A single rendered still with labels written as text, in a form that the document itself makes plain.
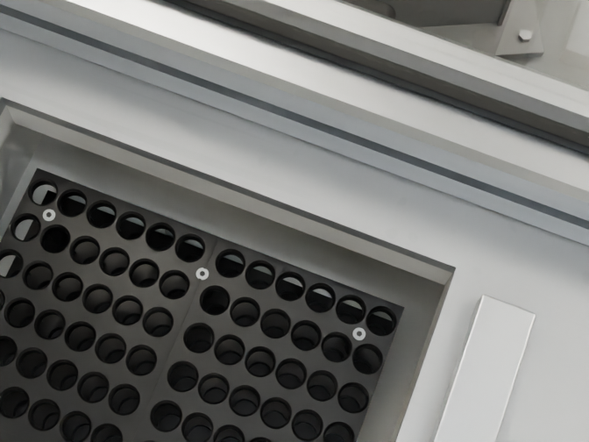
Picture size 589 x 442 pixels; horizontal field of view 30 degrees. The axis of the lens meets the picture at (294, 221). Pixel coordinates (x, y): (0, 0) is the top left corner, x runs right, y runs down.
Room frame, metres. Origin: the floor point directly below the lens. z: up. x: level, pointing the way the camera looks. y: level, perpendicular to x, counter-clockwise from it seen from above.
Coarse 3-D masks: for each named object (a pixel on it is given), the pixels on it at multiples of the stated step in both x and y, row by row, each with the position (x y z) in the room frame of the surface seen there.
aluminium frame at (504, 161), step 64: (0, 0) 0.21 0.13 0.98; (64, 0) 0.20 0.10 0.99; (128, 0) 0.21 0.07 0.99; (192, 0) 0.21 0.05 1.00; (128, 64) 0.20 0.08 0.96; (192, 64) 0.19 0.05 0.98; (256, 64) 0.19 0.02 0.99; (320, 64) 0.19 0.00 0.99; (320, 128) 0.18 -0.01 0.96; (384, 128) 0.17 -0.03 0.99; (448, 128) 0.17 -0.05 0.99; (512, 128) 0.18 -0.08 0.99; (448, 192) 0.16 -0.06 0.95; (512, 192) 0.16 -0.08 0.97; (576, 192) 0.15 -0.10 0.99
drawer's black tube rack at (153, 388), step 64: (0, 256) 0.12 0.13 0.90; (64, 256) 0.13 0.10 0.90; (128, 256) 0.13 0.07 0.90; (192, 256) 0.15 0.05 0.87; (0, 320) 0.10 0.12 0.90; (64, 320) 0.10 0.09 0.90; (128, 320) 0.11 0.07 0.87; (192, 320) 0.11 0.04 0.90; (256, 320) 0.11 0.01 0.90; (320, 320) 0.12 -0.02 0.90; (384, 320) 0.13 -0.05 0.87; (0, 384) 0.07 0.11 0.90; (64, 384) 0.08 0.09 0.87; (128, 384) 0.08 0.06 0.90; (192, 384) 0.09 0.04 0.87; (256, 384) 0.08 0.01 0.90; (320, 384) 0.09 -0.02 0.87
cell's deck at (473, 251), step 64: (0, 64) 0.19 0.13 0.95; (64, 64) 0.20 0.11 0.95; (0, 128) 0.17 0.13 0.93; (64, 128) 0.17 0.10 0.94; (128, 128) 0.17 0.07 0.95; (192, 128) 0.18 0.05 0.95; (256, 128) 0.18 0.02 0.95; (256, 192) 0.15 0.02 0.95; (320, 192) 0.16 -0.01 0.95; (384, 192) 0.16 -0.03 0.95; (384, 256) 0.14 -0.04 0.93; (448, 256) 0.14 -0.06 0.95; (512, 256) 0.14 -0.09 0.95; (576, 256) 0.14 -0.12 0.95; (448, 320) 0.11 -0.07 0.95; (576, 320) 0.12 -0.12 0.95; (448, 384) 0.09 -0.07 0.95; (576, 384) 0.09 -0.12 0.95
